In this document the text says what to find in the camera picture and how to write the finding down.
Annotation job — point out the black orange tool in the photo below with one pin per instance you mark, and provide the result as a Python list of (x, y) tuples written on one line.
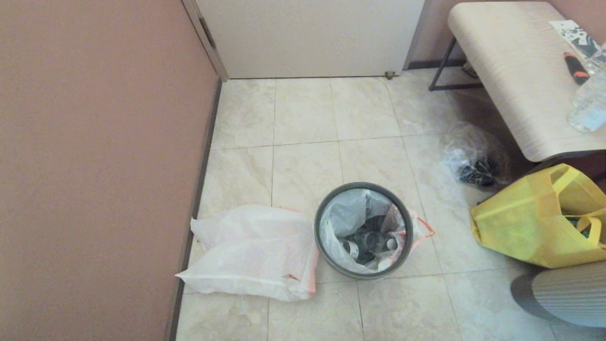
[(576, 70)]

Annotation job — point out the white door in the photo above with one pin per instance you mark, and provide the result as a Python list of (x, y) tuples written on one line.
[(307, 38)]

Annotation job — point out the black metal bench frame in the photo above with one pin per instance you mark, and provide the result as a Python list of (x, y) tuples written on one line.
[(454, 87)]

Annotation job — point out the dark bottle white cap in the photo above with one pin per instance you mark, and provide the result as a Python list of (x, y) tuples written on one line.
[(390, 243)]

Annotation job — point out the clear bag with dark items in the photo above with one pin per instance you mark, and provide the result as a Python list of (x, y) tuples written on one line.
[(473, 151)]

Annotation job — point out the grey ribbed robot base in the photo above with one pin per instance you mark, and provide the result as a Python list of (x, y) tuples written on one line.
[(568, 293)]

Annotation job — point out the clear plastic bottle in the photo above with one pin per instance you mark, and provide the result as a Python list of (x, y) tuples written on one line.
[(589, 109)]

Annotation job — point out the black white printed paper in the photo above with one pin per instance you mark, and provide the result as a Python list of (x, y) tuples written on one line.
[(573, 35)]

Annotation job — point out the used trash bag red print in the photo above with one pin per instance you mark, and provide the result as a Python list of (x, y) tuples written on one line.
[(345, 213)]

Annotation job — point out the dark wall baseboard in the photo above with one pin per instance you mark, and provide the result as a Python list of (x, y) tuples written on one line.
[(208, 142), (426, 64)]

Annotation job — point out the grey patterned shoe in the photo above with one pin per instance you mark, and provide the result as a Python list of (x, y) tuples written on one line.
[(470, 70)]

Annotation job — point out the yellow tote bag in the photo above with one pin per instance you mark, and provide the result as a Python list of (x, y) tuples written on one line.
[(521, 227)]

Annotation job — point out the dark bottle white label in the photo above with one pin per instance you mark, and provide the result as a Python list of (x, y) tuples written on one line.
[(351, 247)]

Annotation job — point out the light wood-grain bench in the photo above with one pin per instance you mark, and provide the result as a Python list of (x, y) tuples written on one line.
[(511, 61)]

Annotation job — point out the white plastic bag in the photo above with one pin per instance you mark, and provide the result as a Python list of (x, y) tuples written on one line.
[(255, 246)]

